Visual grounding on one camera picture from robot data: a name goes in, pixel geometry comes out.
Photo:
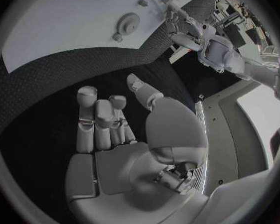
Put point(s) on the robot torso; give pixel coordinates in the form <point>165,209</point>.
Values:
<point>224,134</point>

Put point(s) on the grey gear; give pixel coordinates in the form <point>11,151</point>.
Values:
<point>128,23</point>

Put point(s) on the cluttered workshop desk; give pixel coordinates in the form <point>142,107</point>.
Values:
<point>242,18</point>

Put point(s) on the white task board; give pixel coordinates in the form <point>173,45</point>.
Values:
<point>60,22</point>

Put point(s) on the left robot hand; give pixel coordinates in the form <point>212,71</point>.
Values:
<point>185,40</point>

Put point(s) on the small grey peg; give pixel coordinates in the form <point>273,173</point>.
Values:
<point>142,2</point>

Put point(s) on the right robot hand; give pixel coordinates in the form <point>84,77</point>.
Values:
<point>130,171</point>

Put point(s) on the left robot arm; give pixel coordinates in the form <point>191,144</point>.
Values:
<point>226,54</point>

